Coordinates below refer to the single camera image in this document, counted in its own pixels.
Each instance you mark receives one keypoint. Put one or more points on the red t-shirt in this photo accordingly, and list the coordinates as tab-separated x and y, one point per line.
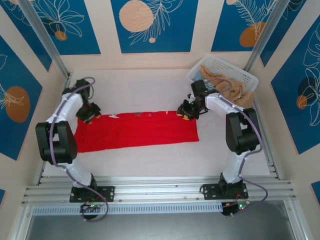
140	132

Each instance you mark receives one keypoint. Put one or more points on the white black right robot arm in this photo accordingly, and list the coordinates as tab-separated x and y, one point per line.
217	105

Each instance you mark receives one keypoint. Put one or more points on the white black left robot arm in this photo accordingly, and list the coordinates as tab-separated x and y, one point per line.
67	107

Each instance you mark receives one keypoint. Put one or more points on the light blue t-shirt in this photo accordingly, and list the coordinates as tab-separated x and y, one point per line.
197	75

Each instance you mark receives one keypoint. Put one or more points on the tan t-shirt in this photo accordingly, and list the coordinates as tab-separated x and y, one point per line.
231	87

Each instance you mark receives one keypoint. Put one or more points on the white plastic laundry basket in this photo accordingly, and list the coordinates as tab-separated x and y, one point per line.
225	65

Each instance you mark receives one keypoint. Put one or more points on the grey metal panel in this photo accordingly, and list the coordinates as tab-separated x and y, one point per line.
160	227

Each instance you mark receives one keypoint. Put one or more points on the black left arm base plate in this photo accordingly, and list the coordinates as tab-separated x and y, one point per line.
110	193

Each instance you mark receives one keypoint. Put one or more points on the aluminium mounting rail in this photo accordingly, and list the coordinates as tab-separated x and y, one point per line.
155	187

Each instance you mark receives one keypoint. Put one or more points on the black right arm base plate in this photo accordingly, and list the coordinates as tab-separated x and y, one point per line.
208	191

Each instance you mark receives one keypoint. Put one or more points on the aluminium frame post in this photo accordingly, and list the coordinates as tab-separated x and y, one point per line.
42	30
262	35

